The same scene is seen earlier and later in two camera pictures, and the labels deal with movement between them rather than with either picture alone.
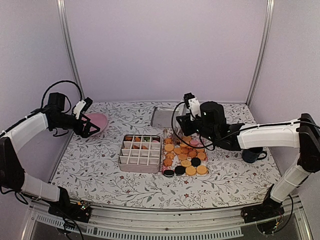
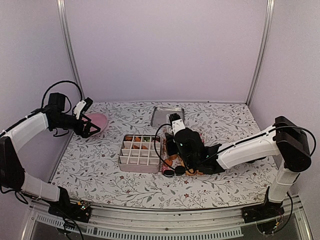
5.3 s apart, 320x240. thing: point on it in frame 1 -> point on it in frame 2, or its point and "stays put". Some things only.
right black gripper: [184, 124] -> [168, 138]
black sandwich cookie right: [180, 170] stays put
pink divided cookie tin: [140, 154] stays put
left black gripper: [79, 131] stays put
